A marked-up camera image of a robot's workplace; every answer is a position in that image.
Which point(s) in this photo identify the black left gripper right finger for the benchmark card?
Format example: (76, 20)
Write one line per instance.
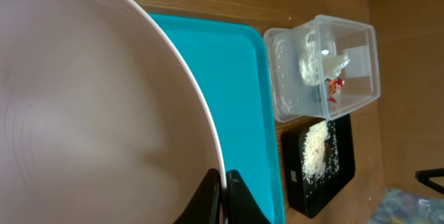
(241, 206)

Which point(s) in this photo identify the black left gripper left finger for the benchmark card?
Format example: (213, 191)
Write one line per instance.
(204, 206)

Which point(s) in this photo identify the white rice pile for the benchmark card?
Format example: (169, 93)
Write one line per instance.
(315, 169)

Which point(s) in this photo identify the brown food scrap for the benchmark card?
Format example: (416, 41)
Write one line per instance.
(328, 151)

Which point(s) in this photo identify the pink plate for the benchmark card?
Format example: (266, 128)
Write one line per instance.
(102, 121)

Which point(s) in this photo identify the red snack wrapper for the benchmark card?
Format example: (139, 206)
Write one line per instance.
(334, 87)

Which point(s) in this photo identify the white tissue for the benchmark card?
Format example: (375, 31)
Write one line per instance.
(319, 59)

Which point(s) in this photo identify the black waste tray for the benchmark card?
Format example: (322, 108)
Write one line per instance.
(307, 199)

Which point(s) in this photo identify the clear plastic waste bin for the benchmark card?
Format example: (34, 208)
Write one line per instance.
(293, 99)

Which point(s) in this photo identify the teal plastic tray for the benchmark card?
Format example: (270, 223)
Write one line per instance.
(230, 65)

